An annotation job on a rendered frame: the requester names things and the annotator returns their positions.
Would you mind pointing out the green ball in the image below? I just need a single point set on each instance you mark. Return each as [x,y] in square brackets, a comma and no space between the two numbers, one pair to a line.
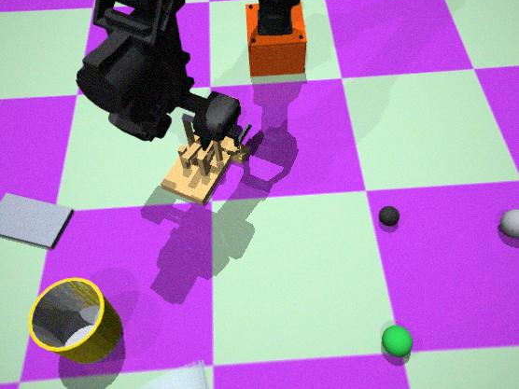
[397,341]

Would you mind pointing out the grey ball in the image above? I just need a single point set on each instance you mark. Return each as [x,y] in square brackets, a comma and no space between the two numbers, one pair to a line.
[509,223]

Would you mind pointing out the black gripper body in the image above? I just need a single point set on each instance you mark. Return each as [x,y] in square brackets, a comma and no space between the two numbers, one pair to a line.
[214,116]

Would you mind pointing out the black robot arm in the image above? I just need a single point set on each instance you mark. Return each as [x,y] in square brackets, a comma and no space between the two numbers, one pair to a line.
[115,74]

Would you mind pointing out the black ball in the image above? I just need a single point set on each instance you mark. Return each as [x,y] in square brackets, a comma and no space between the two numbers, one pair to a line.
[389,215]

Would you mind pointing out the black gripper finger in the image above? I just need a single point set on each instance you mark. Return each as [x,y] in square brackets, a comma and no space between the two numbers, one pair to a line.
[205,142]

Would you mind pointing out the yellow mug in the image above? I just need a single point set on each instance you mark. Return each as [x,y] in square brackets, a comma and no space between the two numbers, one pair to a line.
[74,319]

